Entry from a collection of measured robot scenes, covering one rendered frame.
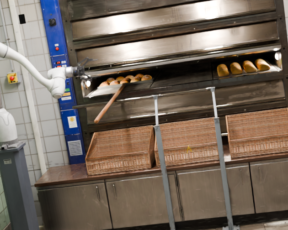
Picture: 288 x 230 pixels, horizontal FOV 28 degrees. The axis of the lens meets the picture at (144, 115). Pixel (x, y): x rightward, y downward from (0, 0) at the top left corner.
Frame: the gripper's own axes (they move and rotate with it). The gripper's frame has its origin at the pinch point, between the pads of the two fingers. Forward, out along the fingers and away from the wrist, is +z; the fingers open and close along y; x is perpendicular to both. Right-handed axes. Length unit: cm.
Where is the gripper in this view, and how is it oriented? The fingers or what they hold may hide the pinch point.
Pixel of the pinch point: (97, 68)
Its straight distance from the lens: 465.4
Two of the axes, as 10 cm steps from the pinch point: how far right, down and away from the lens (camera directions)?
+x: -0.9, 1.9, -9.8
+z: 9.8, -1.3, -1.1
